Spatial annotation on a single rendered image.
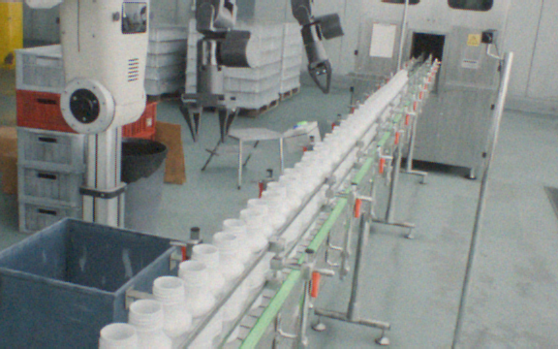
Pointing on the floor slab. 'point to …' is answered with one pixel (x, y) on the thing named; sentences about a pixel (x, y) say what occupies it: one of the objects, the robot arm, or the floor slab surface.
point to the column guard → (7, 33)
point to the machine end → (425, 142)
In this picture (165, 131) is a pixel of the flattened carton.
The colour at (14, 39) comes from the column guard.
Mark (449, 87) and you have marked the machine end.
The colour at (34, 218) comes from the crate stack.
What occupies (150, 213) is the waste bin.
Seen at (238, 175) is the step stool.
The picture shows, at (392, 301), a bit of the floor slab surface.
